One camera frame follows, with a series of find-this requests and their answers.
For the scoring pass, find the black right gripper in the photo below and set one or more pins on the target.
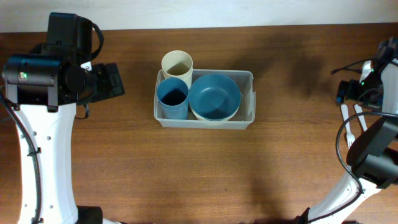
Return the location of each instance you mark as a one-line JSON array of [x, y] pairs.
[[351, 93]]

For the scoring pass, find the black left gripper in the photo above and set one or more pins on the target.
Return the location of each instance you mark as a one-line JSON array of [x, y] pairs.
[[108, 88]]

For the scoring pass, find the blue cup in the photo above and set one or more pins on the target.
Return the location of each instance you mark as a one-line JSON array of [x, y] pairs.
[[172, 93], [181, 113]]

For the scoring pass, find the cream cup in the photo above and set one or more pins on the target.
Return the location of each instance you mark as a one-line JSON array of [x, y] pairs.
[[177, 64], [188, 81]]

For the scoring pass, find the cream bowl back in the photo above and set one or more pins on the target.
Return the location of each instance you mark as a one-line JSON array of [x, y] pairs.
[[211, 112]]

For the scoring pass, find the cream bowl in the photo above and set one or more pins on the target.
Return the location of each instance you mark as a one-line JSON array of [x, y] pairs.
[[212, 122], [211, 112]]

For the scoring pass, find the blue bowl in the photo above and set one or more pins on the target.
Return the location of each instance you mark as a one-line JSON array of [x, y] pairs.
[[216, 89]]

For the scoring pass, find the cream bowl front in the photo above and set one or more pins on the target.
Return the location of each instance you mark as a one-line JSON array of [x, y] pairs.
[[212, 122]]

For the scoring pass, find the left arm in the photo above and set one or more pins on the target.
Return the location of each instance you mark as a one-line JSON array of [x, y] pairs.
[[42, 91]]

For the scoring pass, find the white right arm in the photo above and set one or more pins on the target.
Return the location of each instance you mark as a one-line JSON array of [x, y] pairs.
[[369, 110]]

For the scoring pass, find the clear plastic container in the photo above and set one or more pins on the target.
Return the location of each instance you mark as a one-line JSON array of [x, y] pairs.
[[242, 119]]

